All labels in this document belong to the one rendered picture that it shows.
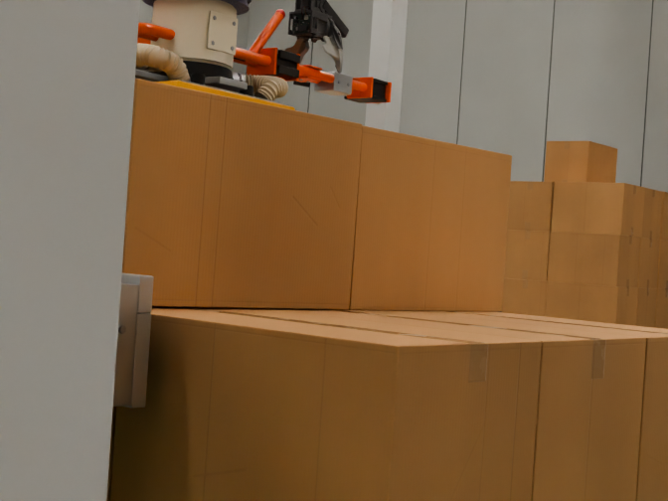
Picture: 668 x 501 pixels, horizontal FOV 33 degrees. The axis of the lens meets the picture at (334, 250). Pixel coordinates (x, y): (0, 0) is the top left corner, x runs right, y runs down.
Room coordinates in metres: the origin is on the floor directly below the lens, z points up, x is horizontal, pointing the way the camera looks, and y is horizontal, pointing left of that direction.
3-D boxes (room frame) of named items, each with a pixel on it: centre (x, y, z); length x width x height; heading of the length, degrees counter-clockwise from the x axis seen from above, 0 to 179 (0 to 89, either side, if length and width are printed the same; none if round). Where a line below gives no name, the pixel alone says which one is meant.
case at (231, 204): (2.35, 0.31, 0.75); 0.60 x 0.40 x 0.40; 137
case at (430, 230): (2.80, -0.09, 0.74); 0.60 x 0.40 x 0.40; 139
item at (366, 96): (2.80, -0.06, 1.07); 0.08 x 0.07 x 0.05; 142
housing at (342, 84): (2.70, 0.03, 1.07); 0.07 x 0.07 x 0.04; 52
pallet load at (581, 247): (9.51, -2.16, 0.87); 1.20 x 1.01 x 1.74; 142
